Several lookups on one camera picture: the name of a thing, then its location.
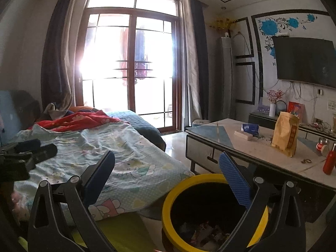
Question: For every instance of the round black framed mirror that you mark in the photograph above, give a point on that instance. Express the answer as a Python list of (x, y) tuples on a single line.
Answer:
[(281, 109)]

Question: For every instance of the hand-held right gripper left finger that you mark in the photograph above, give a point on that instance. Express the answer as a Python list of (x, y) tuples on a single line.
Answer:
[(101, 173)]

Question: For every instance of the white and blue small bin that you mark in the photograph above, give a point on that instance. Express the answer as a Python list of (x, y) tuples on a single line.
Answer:
[(200, 123)]

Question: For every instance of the yellow artificial flowers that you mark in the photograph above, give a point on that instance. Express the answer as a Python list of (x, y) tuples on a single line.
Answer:
[(223, 23)]

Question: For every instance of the cartoon printed light blue sheet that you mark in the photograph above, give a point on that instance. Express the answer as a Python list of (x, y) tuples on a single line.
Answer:
[(118, 147)]

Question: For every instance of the blue and beige curtain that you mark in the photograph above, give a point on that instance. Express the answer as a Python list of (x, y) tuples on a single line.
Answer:
[(199, 57), (56, 57)]

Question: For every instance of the red floral blanket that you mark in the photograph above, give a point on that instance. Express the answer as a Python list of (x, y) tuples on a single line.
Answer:
[(78, 119)]

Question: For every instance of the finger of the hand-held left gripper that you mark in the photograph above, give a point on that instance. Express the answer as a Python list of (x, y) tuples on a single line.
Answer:
[(27, 146), (46, 152)]

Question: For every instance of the red card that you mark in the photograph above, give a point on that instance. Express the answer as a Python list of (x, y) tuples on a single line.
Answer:
[(295, 109)]

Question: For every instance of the red and white jar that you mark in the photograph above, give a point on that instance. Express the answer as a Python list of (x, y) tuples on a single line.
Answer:
[(321, 147)]

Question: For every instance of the grey crumpled cloth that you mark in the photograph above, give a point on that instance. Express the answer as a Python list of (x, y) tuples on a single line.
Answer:
[(53, 111)]

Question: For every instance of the brown framed glass door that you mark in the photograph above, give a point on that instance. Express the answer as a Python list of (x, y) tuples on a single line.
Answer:
[(131, 57)]

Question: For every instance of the dark television cabinet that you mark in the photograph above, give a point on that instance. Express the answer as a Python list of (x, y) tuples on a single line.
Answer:
[(258, 118)]

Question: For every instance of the black wall television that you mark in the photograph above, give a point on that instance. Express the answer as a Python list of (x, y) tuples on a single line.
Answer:
[(304, 60)]

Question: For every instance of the blue quilted cover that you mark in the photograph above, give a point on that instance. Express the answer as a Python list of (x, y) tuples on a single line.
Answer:
[(141, 123)]

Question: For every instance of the dark headboard cushion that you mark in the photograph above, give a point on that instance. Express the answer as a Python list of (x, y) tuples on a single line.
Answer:
[(26, 105)]

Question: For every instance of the pile of crumpled wrappers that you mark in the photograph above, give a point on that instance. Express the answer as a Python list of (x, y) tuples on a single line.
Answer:
[(207, 231)]

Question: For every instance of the yellow paper bag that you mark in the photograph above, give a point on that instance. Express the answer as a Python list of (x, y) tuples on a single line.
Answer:
[(284, 136)]

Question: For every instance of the person's lime green clothing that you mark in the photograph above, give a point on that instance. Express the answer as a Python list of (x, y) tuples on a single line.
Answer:
[(126, 231)]

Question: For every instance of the white vase with red flowers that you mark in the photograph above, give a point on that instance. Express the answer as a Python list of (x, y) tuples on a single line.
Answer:
[(272, 111)]

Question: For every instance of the standing air conditioner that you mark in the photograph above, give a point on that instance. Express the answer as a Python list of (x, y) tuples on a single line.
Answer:
[(225, 78)]

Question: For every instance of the blue tissue pack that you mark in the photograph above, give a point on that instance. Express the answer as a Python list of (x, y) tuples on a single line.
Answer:
[(250, 128)]

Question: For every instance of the marble top coffee table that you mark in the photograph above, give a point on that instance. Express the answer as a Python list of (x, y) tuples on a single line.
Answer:
[(210, 134)]

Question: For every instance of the yellow rimmed black trash bin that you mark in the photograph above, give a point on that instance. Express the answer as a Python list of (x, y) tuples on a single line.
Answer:
[(166, 215)]

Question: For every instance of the red plastic bottle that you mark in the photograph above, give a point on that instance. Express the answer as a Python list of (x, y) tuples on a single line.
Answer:
[(329, 162)]

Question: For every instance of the purple box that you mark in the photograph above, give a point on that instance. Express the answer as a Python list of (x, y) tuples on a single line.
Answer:
[(263, 109)]

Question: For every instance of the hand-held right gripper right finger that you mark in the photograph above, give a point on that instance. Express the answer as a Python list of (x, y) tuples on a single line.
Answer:
[(233, 178)]

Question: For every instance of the orange and blue cloth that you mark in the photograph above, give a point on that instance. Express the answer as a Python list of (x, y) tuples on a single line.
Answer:
[(84, 109)]

